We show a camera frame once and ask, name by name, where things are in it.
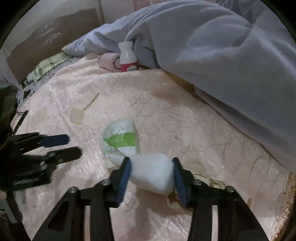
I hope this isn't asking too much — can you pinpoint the pink insulated bottle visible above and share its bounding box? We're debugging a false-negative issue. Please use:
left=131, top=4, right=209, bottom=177
left=97, top=52, right=122, bottom=73

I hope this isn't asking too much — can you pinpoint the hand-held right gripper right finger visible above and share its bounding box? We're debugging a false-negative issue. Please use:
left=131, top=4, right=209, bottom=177
left=172, top=158, right=278, bottom=241

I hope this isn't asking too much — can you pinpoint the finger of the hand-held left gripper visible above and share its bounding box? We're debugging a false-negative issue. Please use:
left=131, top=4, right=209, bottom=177
left=39, top=146, right=82, bottom=172
left=37, top=134, right=70, bottom=149

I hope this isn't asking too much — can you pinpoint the blue-grey duvet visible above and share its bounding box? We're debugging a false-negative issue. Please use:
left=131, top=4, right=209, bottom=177
left=62, top=0, right=296, bottom=172

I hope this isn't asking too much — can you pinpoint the green plaid cloth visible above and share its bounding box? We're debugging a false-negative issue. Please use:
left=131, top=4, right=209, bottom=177
left=22, top=51, right=71, bottom=84

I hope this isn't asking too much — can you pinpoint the white bottle with pink label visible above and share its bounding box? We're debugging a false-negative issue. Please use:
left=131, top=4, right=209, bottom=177
left=118, top=42, right=139, bottom=72

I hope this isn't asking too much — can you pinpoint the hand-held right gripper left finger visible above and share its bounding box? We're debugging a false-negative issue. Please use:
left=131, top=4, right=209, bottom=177
left=32, top=157, right=132, bottom=241

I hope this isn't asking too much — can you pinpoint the brown wooden headboard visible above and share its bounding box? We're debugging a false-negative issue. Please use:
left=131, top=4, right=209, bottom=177
left=5, top=7, right=104, bottom=81

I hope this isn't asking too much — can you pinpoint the cream tag with chain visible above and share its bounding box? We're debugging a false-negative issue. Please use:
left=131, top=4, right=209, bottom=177
left=70, top=93, right=100, bottom=125

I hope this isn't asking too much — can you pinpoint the green white tissue packet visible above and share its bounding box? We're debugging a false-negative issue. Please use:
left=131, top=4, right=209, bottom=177
left=103, top=119, right=140, bottom=163

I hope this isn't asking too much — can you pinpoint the black strap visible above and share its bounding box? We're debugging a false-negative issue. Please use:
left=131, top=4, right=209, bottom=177
left=10, top=110, right=29, bottom=135

